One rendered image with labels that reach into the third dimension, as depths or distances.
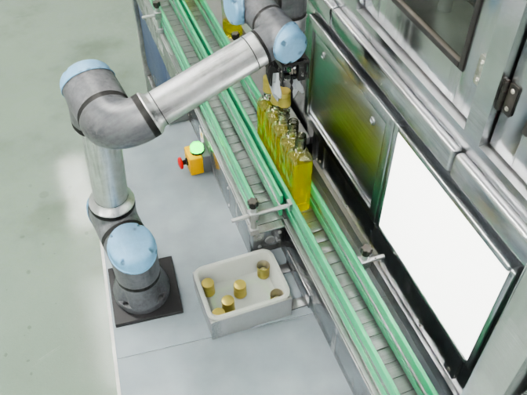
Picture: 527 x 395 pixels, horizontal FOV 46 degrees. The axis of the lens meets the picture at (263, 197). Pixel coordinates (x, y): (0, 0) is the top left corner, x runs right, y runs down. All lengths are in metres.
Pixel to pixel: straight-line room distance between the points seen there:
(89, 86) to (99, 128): 0.10
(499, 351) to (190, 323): 1.22
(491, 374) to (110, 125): 0.89
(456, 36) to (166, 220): 1.07
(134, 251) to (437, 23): 0.86
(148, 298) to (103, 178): 0.36
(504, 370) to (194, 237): 1.40
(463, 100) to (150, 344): 0.98
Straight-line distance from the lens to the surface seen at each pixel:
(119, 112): 1.27
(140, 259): 1.55
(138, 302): 1.68
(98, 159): 1.48
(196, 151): 2.00
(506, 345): 0.57
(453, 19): 1.23
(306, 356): 1.65
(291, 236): 1.71
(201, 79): 1.27
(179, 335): 1.69
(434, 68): 1.30
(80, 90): 1.34
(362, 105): 1.53
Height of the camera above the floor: 2.19
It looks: 47 degrees down
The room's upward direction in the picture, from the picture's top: straight up
